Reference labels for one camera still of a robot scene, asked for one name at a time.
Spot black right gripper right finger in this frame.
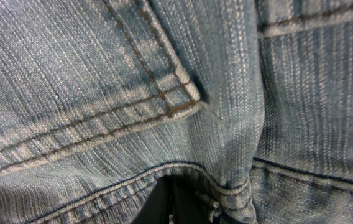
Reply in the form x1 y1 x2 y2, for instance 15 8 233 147
172 178 211 224

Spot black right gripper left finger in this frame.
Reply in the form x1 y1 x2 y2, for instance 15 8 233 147
131 178 170 224

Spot light blue denim shorts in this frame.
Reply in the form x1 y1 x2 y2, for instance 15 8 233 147
0 0 353 223

